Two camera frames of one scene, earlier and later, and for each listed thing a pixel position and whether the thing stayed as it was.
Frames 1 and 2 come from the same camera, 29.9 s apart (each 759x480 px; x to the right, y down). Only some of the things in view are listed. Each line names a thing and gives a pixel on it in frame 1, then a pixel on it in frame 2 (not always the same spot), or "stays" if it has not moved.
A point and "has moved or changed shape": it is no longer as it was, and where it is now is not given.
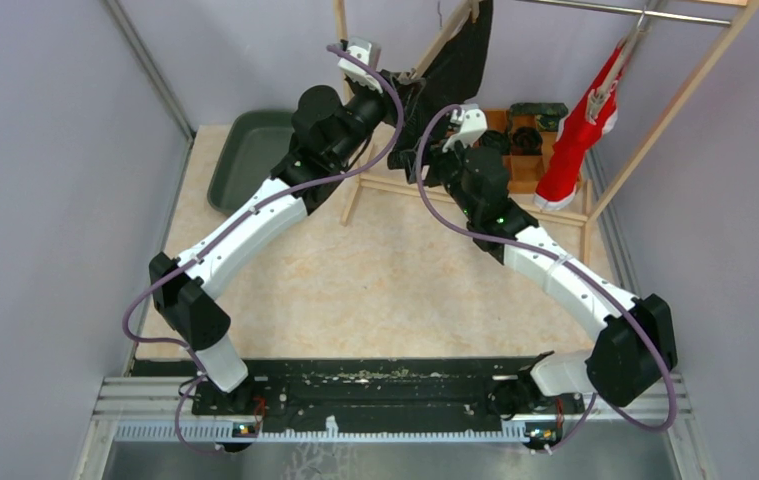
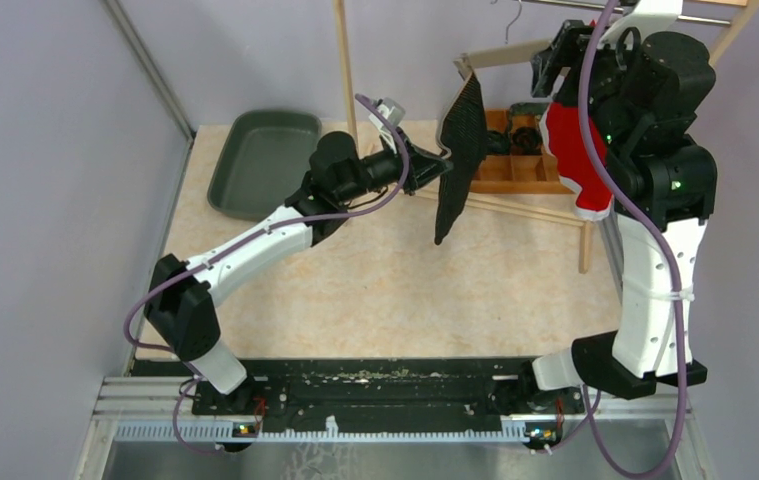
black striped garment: (426, 103) has moved or changed shape
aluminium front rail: (163, 410) stays
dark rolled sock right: (526, 141) stays
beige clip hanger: (470, 9) -> (516, 53)
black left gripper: (387, 103) -> (423, 167)
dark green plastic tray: (255, 143) stays
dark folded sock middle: (495, 139) stays
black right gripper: (434, 156) -> (566, 51)
